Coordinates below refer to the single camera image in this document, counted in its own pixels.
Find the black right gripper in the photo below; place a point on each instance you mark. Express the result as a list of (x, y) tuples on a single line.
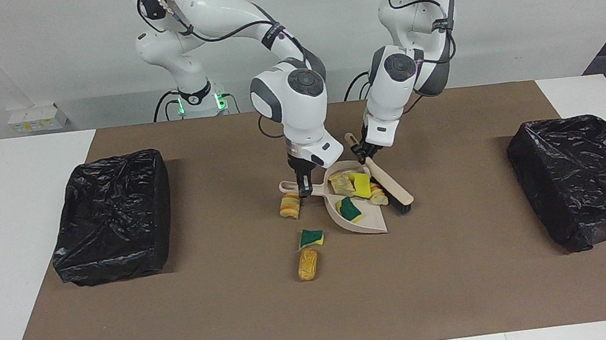
[(302, 169)]

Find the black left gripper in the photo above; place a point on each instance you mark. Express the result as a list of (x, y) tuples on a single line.
[(368, 151)]

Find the striped toy croissant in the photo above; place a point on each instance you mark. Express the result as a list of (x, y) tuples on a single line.
[(378, 195), (289, 207)]

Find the pale cream bread piece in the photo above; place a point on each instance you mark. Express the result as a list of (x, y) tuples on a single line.
[(340, 184)]

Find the beige hand brush black bristles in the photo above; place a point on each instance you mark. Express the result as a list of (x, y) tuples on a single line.
[(393, 185)]

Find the green and yellow sponge piece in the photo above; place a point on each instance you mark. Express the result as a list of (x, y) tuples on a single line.
[(348, 209), (311, 238)]

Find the beige plastic dustpan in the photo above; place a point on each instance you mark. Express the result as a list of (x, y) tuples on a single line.
[(368, 220)]

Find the brown bread roll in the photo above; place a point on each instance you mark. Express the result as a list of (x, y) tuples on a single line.
[(307, 264)]

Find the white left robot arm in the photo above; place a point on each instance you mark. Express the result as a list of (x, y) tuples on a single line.
[(396, 85)]

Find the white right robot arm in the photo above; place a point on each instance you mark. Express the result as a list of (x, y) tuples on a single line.
[(295, 102)]

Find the bin lined with black bag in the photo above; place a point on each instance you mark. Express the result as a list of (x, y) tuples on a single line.
[(584, 183), (115, 220)]

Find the brown table mat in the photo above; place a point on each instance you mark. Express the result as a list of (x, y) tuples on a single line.
[(239, 314)]

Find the white power strip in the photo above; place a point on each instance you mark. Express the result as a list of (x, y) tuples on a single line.
[(37, 117)]

